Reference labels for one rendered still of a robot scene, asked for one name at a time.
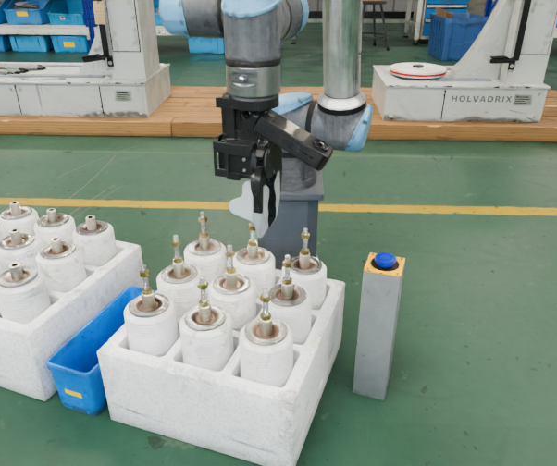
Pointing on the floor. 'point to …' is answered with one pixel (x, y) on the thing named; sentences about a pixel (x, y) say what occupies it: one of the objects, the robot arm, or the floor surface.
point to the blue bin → (88, 358)
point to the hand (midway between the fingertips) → (268, 225)
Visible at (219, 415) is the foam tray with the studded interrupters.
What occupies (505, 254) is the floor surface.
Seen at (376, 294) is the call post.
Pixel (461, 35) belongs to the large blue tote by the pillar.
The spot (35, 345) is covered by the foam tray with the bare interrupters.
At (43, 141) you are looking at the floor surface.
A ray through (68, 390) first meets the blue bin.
